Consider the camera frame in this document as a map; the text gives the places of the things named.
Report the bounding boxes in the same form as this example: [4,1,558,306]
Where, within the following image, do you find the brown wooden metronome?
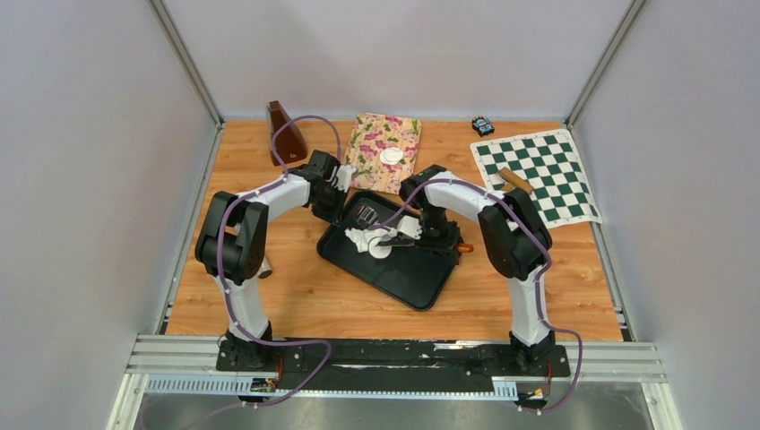
[266,100,308,164]

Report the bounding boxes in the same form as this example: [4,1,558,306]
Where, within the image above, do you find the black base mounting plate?
[216,339,572,393]

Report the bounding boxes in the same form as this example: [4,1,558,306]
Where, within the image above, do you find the silver glitter tube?
[256,257,273,280]

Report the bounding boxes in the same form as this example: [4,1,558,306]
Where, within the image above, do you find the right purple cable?
[379,177,584,415]

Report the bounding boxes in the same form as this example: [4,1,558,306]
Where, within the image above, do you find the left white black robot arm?
[194,150,357,370]

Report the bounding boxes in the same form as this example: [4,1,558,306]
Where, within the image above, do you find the wooden pastry roller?
[498,168,534,194]

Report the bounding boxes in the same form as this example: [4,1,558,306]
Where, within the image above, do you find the small blue black toy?
[471,116,495,137]

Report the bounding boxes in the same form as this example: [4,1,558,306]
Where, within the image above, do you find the aluminium frame rail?
[108,335,682,429]

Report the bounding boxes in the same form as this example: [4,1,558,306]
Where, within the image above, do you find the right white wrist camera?
[395,215,423,240]

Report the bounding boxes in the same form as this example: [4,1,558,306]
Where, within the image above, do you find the green white chess mat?
[470,129,602,228]

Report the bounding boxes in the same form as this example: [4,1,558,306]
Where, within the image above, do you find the black baking tray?
[316,191,461,311]

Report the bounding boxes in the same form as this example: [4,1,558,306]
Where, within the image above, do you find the floral rectangular tray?
[344,113,422,194]

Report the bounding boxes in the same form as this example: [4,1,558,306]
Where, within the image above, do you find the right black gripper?
[415,205,462,264]

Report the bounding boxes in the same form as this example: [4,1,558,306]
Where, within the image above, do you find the wooden handled metal scraper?
[379,234,474,254]

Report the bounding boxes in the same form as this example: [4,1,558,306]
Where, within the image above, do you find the round cut dough wrapper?
[368,245,393,259]

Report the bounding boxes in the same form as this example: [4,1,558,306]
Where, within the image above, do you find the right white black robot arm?
[399,165,556,374]

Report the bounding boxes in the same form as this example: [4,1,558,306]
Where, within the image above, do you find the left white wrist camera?
[332,164,358,193]

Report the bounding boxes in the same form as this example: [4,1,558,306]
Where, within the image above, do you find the round metal cutter ring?
[354,203,383,230]

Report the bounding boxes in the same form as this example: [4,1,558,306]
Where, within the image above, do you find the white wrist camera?
[332,164,358,193]
[395,215,423,240]

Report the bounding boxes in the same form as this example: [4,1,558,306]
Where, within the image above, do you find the purple cable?
[379,177,584,415]
[216,115,344,410]

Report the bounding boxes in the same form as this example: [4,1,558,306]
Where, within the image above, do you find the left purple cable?
[216,115,344,410]

